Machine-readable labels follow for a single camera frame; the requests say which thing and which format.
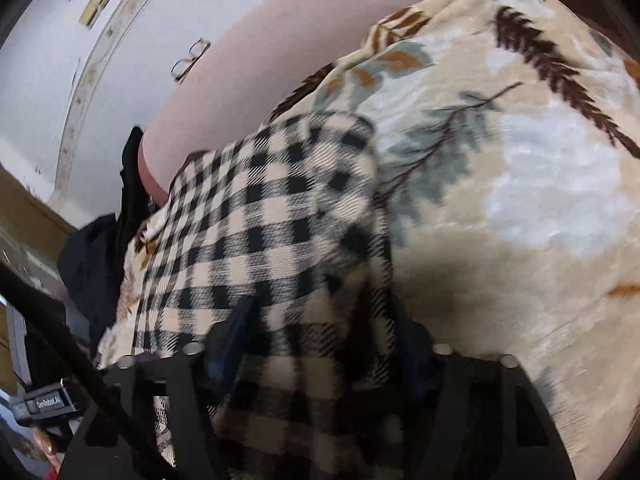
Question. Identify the person's left hand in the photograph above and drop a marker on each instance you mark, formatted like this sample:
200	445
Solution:
47	447

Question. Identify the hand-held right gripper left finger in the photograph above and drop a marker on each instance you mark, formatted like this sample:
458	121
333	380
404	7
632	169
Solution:
234	332

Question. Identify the black and beige checked shirt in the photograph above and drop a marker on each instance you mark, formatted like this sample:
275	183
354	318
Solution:
260	220

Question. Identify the wooden furniture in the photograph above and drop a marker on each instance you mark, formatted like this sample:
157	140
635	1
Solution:
30	210

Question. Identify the eyeglasses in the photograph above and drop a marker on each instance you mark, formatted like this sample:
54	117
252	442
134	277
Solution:
189	60

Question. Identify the brass wall plate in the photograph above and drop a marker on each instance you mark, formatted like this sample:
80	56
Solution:
97	2

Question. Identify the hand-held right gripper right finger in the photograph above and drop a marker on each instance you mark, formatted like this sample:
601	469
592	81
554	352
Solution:
416	355

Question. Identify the dark navy clothing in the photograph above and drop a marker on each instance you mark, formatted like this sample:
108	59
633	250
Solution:
100	260

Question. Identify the floral leaf print blanket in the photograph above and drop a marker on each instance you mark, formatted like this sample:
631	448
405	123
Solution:
525	185

